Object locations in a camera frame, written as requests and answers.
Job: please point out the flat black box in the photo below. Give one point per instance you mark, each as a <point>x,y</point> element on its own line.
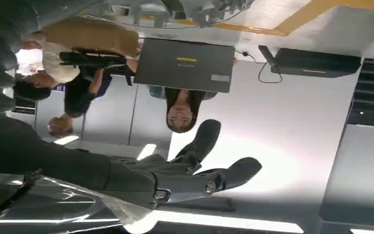
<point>319,63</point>

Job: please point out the dark grey box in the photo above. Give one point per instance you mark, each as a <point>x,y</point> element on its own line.
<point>180,76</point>

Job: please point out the yellow tape strip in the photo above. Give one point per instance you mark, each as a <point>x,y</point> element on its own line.
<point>319,8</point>

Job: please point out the person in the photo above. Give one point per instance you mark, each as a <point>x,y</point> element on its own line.
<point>61,66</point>
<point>77,97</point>
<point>180,119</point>

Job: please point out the brown cardboard box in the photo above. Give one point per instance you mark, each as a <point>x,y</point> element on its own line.
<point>90,35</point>

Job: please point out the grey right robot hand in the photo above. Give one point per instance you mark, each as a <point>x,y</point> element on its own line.
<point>61,168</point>

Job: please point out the small black device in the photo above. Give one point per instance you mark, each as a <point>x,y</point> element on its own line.
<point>267,55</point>

